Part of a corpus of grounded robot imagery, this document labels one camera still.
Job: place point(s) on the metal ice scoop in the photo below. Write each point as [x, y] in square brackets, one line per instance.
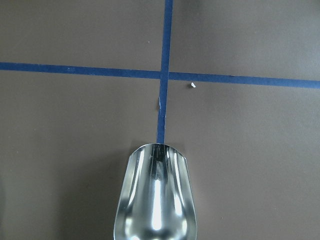
[156, 200]

